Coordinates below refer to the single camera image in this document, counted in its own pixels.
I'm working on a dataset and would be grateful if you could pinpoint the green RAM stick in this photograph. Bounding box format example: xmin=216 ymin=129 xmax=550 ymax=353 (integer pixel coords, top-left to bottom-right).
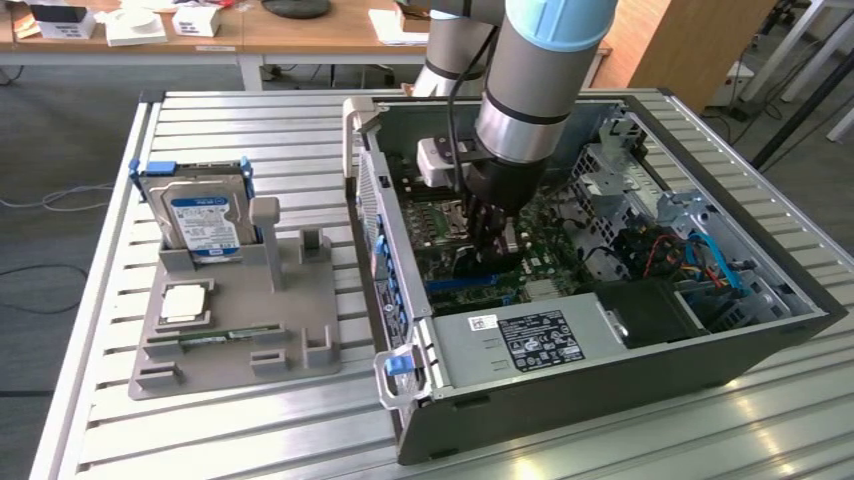
xmin=147 ymin=326 xmax=282 ymax=347

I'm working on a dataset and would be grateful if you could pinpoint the white cardboard box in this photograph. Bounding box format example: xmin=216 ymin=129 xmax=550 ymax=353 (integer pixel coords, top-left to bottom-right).
xmin=171 ymin=4 xmax=224 ymax=39

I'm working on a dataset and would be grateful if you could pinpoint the silver power supply unit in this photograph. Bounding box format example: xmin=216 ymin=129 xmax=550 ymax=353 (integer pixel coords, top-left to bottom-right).
xmin=426 ymin=293 xmax=630 ymax=390

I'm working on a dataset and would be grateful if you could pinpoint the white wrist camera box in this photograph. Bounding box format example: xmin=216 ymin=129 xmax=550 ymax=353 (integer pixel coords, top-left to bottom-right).
xmin=415 ymin=138 xmax=469 ymax=188

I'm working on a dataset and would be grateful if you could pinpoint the black camera cable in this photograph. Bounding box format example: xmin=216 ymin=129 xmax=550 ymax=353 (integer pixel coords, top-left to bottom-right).
xmin=446 ymin=24 xmax=499 ymax=194

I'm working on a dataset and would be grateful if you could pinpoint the blue SATA wire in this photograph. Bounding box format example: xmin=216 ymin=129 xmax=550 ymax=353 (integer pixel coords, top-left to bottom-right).
xmin=686 ymin=231 xmax=748 ymax=300

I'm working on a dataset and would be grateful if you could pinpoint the white floor cable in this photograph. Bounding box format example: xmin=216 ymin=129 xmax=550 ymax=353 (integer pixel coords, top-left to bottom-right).
xmin=0 ymin=181 xmax=118 ymax=212

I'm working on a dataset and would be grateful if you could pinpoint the silver disk bay cage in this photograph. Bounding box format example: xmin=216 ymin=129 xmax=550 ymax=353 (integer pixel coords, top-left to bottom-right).
xmin=571 ymin=142 xmax=676 ymax=237

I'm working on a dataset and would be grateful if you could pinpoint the black plastic air shroud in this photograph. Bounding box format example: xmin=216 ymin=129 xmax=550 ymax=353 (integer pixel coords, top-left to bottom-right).
xmin=595 ymin=279 xmax=710 ymax=350

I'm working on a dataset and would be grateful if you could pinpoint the grey plastic parts rack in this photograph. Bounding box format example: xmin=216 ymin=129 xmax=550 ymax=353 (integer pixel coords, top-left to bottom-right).
xmin=127 ymin=196 xmax=346 ymax=401

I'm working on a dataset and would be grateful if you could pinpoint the wooden desk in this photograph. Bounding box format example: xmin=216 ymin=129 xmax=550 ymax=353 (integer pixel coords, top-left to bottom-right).
xmin=0 ymin=0 xmax=435 ymax=92

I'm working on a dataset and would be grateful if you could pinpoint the green motherboard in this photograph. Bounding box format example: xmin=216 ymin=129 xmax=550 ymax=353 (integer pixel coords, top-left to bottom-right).
xmin=393 ymin=154 xmax=602 ymax=317

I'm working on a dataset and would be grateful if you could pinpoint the CPU socket with CPU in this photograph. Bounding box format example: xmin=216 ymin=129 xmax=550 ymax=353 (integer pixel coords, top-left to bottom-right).
xmin=437 ymin=199 xmax=479 ymax=242

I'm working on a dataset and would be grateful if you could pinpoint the white box with black top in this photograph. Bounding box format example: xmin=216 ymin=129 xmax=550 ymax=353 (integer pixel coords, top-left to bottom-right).
xmin=30 ymin=3 xmax=96 ymax=40

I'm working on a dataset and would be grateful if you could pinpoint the spare silver CPU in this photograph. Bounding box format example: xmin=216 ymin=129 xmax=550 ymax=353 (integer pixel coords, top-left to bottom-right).
xmin=159 ymin=287 xmax=207 ymax=324

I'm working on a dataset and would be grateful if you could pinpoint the black round object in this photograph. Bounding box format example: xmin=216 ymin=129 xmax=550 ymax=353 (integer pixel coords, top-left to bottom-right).
xmin=259 ymin=0 xmax=333 ymax=20

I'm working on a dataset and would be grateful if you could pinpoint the blue expansion slot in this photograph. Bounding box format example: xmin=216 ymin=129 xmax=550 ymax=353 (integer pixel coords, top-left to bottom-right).
xmin=425 ymin=273 xmax=503 ymax=293

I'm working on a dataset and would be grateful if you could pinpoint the black floor cable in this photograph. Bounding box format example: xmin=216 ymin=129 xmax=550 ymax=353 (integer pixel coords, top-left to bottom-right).
xmin=0 ymin=263 xmax=87 ymax=278

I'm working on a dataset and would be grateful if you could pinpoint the white paper stack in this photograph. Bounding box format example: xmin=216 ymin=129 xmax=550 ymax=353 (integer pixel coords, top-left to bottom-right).
xmin=367 ymin=8 xmax=430 ymax=47

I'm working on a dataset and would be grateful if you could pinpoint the white plastic object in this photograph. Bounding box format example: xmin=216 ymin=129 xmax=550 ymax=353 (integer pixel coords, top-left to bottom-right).
xmin=104 ymin=5 xmax=170 ymax=48

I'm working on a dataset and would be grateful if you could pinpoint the white table frame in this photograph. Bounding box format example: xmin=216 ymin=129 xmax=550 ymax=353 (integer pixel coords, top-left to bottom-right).
xmin=738 ymin=0 xmax=854 ymax=142

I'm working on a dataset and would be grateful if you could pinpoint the black and silver PC case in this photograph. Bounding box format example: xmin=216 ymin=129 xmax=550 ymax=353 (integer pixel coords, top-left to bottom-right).
xmin=341 ymin=94 xmax=849 ymax=466

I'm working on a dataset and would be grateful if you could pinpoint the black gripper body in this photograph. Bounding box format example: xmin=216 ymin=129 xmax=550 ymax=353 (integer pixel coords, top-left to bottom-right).
xmin=463 ymin=158 xmax=546 ymax=219

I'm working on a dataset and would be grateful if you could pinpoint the wooden cabinet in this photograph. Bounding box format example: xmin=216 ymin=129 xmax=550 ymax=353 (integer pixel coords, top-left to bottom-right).
xmin=626 ymin=0 xmax=784 ymax=115

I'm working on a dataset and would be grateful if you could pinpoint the hard disk with blue caddy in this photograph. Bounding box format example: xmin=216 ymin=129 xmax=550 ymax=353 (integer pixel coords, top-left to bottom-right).
xmin=128 ymin=157 xmax=261 ymax=265

